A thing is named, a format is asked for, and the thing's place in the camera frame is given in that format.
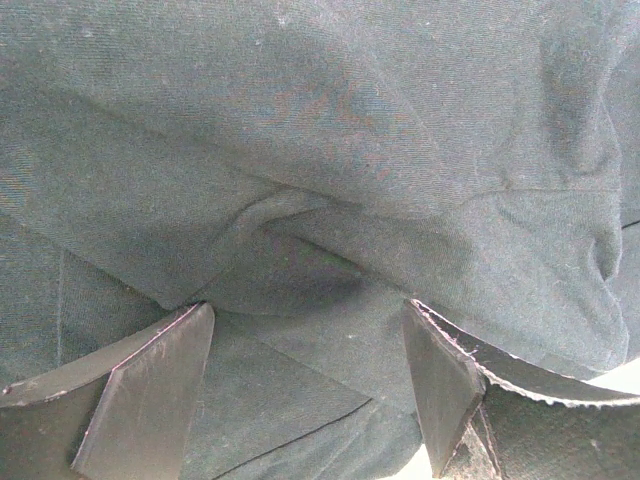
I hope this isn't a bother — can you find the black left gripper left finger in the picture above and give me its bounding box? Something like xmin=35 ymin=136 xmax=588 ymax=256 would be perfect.
xmin=1 ymin=302 xmax=215 ymax=479

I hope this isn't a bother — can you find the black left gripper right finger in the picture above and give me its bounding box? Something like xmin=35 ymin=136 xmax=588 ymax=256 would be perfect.
xmin=402 ymin=300 xmax=639 ymax=479

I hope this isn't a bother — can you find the black t shirt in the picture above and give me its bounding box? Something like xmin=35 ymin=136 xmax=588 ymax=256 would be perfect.
xmin=1 ymin=1 xmax=639 ymax=479

